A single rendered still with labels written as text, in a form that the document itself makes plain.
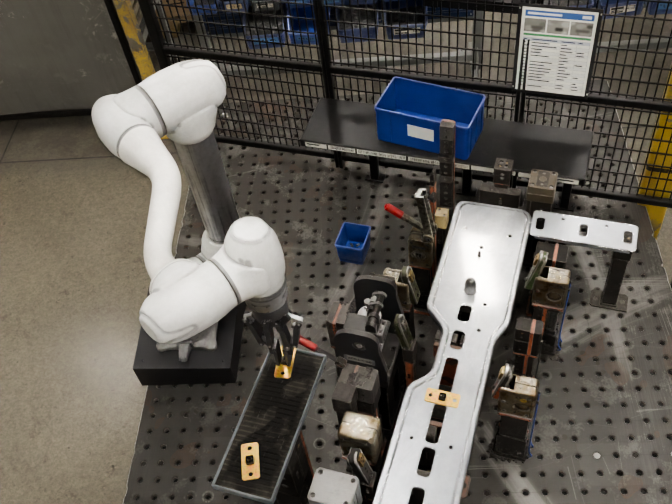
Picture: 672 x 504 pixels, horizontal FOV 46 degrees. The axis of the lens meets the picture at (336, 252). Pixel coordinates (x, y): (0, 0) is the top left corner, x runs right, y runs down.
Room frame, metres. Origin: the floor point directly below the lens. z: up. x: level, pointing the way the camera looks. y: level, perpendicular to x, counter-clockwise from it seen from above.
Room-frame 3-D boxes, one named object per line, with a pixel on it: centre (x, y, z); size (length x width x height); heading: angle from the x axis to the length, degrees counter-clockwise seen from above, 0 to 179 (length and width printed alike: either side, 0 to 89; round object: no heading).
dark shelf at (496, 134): (1.84, -0.39, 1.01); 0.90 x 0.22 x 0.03; 65
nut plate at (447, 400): (0.94, -0.20, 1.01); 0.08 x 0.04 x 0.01; 65
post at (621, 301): (1.35, -0.80, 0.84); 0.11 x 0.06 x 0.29; 65
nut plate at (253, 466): (0.78, 0.25, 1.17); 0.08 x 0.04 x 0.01; 0
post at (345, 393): (0.95, 0.03, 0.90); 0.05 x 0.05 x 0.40; 65
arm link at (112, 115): (1.46, 0.44, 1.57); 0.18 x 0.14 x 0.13; 32
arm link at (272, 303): (0.98, 0.15, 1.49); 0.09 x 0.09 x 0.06
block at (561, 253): (1.36, -0.60, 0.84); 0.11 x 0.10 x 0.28; 65
